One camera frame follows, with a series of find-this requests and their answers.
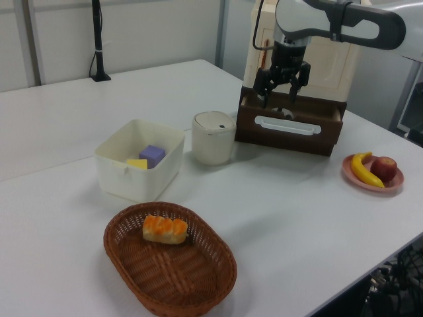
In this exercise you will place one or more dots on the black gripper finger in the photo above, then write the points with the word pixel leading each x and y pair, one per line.
pixel 294 90
pixel 263 97

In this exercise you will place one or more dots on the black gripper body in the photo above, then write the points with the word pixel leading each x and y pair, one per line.
pixel 287 66

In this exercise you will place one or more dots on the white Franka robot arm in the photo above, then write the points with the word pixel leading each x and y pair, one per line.
pixel 330 20

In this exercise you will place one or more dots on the dark wood drawer cabinet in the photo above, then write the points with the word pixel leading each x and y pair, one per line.
pixel 317 94

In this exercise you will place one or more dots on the yellow toy banana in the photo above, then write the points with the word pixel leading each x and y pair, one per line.
pixel 361 173

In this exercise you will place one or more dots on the red toy apple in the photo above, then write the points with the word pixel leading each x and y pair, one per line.
pixel 385 168

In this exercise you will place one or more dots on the orange topped bread toy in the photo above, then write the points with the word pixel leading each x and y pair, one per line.
pixel 165 229

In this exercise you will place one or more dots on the cream plastic storage cabinet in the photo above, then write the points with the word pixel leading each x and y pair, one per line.
pixel 330 72

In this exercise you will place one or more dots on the small cream lidded trash can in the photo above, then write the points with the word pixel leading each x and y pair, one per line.
pixel 211 145

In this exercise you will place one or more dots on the purple foam cube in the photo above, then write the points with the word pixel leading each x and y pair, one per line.
pixel 151 155

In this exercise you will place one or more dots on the pink plate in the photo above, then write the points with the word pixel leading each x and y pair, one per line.
pixel 393 186

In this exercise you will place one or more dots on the yellow foam block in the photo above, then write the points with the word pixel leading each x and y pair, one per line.
pixel 138 163

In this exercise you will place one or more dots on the white plastic open bin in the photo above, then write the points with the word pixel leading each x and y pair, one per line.
pixel 138 185

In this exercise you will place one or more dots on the brown wicker basket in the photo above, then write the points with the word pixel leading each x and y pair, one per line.
pixel 172 280

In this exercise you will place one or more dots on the black camera stand pole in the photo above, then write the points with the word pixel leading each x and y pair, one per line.
pixel 98 49

